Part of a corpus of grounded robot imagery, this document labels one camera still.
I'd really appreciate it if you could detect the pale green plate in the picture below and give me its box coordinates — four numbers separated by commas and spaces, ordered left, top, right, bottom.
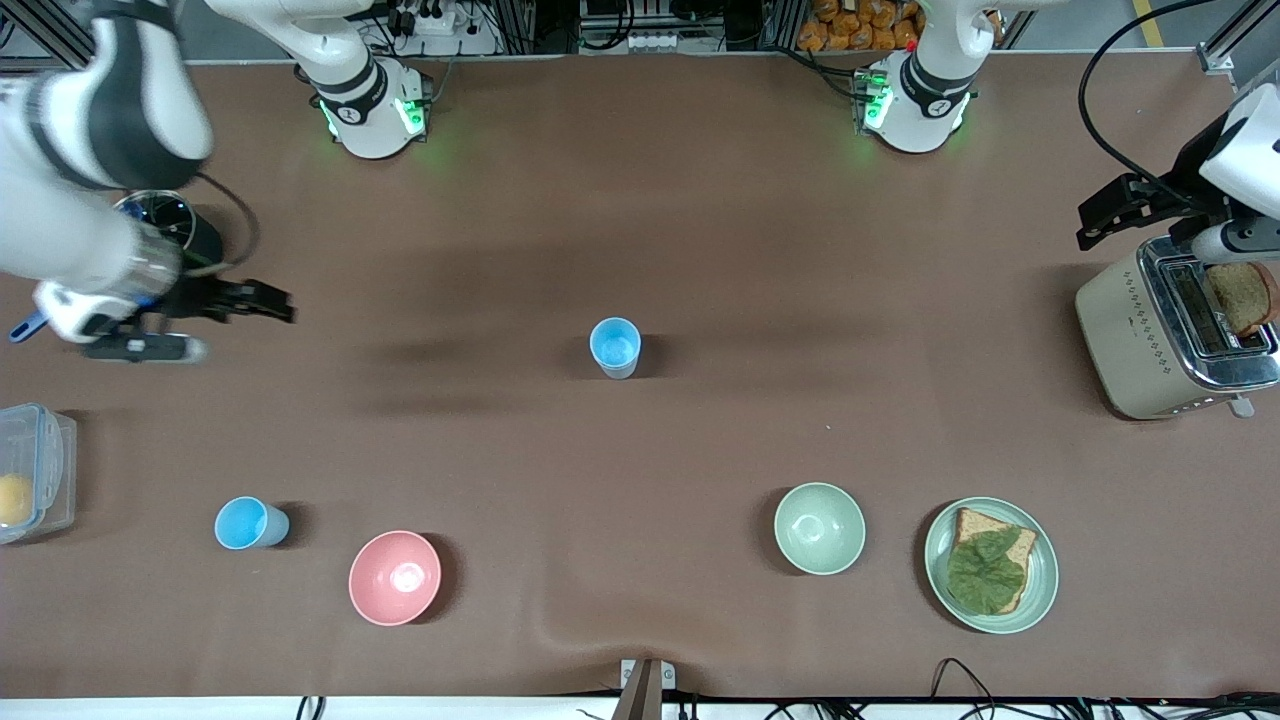
923, 496, 1060, 635

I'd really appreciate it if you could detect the clear plastic container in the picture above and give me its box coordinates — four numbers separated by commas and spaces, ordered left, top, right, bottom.
0, 402, 78, 547

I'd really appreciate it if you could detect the black looped cable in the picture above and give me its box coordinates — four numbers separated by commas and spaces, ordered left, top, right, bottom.
930, 657, 1011, 720

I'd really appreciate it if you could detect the pale green bowl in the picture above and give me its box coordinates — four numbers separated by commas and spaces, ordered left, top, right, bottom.
773, 482, 867, 577

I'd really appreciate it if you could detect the brown bread slice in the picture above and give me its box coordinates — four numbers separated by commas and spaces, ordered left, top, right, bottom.
950, 507, 1040, 615

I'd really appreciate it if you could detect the bag of orange snacks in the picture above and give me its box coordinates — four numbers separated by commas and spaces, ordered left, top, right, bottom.
797, 0, 1003, 53

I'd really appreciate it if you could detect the pink bowl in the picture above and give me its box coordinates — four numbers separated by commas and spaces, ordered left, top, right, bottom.
348, 530, 443, 628

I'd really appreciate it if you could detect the yellow round fruit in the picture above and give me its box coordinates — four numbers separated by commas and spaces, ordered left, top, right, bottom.
0, 473, 35, 527

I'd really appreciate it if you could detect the white power strip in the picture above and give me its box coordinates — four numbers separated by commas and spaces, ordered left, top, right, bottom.
398, 0, 463, 37

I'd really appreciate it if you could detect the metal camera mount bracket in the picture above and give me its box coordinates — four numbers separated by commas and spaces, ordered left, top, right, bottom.
612, 657, 677, 720

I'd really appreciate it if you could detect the black pot with blue handle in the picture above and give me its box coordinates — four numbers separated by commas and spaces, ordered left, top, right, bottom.
8, 189, 227, 345

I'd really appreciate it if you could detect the blue plastic cup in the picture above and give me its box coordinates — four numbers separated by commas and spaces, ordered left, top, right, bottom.
588, 316, 643, 369
214, 496, 291, 551

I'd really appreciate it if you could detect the beige and chrome toaster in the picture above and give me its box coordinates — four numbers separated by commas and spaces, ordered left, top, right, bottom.
1075, 235, 1280, 421

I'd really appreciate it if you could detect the green lettuce leaf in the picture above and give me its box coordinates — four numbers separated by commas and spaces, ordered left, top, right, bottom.
946, 528, 1030, 614

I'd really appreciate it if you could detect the brown toast slice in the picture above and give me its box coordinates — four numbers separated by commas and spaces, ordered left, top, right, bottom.
1205, 262, 1280, 338

